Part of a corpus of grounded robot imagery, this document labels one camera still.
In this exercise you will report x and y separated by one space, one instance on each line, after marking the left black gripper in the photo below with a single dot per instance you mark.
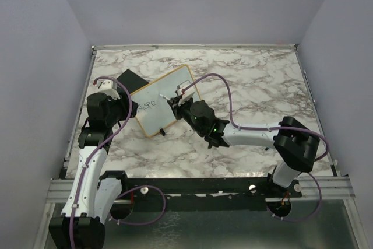
124 101

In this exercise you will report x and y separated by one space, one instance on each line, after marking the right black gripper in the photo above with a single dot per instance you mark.
173 102

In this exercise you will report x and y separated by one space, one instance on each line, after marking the black marker pen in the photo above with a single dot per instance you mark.
164 97

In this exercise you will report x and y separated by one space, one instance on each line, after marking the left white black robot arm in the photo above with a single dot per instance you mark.
81 223

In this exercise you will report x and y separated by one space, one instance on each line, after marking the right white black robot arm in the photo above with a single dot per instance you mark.
296 145

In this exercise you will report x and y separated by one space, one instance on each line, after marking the black rectangular pad upper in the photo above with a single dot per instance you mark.
131 81

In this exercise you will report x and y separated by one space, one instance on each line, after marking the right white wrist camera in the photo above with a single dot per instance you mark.
183 93

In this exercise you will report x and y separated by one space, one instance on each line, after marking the black mounting rail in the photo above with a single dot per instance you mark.
201 194

